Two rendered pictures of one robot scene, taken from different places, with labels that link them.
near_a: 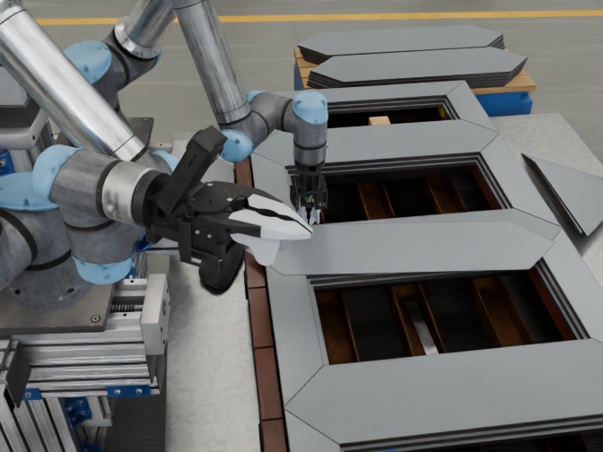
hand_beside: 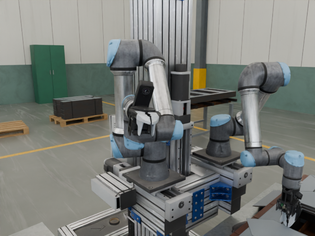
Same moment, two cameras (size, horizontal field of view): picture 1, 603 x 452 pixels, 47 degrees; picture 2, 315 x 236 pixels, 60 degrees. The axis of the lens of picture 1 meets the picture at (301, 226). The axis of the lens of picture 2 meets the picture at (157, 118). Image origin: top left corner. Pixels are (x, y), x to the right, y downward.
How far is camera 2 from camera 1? 0.68 m
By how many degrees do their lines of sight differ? 54
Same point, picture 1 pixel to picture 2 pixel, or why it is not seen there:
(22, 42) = (153, 71)
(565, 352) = not seen: outside the picture
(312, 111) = (291, 157)
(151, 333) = (167, 207)
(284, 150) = (307, 198)
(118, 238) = not seen: hidden behind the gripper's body
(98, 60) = (222, 118)
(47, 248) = (149, 154)
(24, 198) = not seen: hidden behind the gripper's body
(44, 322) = (138, 180)
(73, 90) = (158, 88)
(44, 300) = (142, 173)
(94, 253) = (125, 132)
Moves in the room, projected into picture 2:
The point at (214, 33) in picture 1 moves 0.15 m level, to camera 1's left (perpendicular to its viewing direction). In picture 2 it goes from (251, 107) to (225, 103)
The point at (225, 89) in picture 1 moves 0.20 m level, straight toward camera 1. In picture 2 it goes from (249, 131) to (224, 141)
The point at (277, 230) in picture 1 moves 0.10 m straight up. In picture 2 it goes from (140, 116) to (140, 77)
